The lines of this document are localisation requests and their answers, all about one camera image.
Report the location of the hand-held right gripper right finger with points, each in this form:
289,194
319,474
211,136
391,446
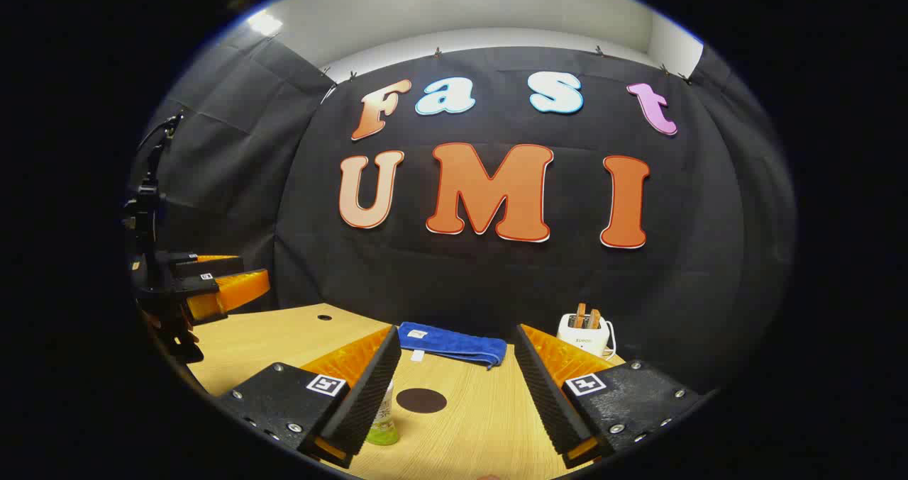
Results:
550,395

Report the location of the brown bread slice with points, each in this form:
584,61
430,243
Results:
581,315
596,318

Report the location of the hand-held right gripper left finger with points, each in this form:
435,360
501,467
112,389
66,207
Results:
369,395

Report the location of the dark brown round coaster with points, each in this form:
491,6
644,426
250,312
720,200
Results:
421,400

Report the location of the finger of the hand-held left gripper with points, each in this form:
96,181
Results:
206,266
237,290

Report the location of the clear water bottle green label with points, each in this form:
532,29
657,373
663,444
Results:
384,427

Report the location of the blue towel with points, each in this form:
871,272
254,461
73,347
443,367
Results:
454,344

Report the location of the black backdrop cloth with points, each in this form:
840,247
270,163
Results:
496,274

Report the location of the white toaster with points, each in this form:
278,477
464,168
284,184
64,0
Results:
582,339

